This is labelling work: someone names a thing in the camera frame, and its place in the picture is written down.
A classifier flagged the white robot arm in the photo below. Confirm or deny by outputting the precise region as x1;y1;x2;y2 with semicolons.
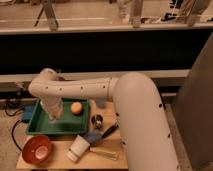
29;68;180;171

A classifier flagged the blue plastic cup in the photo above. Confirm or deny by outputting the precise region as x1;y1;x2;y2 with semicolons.
96;99;105;108

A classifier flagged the small metal cup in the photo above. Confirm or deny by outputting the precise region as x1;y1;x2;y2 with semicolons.
91;114;103;129

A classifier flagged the orange round fruit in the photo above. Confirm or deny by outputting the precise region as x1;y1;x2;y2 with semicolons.
70;102;83;115

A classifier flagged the white paper cup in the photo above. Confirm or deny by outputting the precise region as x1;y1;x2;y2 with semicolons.
67;135;90;162

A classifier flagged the wooden chopsticks pair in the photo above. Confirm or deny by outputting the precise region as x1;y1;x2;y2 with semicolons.
90;148;118;160

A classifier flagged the green plastic tray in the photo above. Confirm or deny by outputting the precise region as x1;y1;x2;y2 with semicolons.
26;99;89;135

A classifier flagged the blue box on floor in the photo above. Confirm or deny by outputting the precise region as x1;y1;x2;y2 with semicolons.
21;105;34;123

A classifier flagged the red bowl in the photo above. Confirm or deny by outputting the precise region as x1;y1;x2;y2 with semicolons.
22;135;53;164

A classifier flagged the blue handled black brush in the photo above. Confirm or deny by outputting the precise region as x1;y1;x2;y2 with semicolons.
83;123;118;144

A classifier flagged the black floor cable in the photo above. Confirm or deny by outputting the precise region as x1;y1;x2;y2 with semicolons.
4;87;26;151

